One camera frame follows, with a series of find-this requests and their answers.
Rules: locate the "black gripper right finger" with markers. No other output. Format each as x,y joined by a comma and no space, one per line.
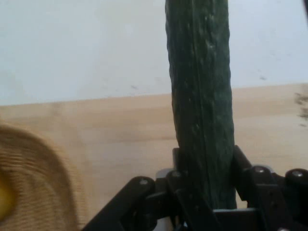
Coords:
276,199

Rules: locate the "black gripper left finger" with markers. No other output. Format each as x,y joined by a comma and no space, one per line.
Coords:
134,207

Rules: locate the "dark green cucumber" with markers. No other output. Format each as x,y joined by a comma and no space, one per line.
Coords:
199,96

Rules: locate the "bamboo cutting board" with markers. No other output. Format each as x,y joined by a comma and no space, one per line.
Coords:
115,134

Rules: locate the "yellow fruit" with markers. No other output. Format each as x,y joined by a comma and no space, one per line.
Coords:
5,201

